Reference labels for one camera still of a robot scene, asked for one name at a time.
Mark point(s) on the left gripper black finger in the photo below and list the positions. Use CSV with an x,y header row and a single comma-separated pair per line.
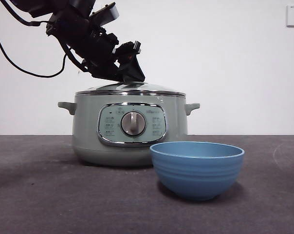
x,y
133,70
105,75

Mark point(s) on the glass lid with green knob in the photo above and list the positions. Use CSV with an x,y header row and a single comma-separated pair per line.
x,y
152,88

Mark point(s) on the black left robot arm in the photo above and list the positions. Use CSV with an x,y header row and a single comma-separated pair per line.
x,y
52,3

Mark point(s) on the pale green electric steamer pot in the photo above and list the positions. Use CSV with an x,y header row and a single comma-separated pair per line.
x,y
88,126

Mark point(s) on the blue ribbed bowl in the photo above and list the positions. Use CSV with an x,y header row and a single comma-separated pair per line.
x,y
198,173

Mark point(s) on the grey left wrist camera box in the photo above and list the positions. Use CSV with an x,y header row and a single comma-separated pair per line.
x,y
106,13

